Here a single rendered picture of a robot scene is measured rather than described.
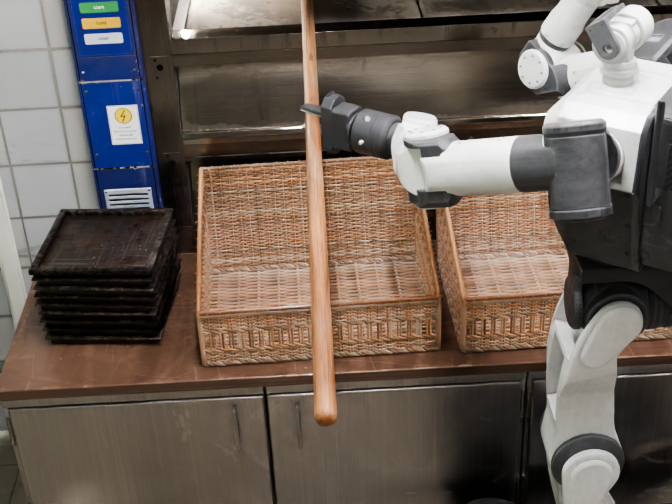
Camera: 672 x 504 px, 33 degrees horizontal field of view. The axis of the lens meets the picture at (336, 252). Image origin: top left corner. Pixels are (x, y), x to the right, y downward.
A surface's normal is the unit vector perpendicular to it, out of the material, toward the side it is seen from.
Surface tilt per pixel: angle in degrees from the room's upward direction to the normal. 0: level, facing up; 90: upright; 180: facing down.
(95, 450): 90
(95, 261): 0
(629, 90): 0
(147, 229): 0
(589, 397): 90
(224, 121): 70
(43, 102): 90
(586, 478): 90
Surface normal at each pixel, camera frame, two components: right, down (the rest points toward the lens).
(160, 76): 0.04, 0.53
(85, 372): -0.04, -0.85
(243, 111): 0.02, 0.21
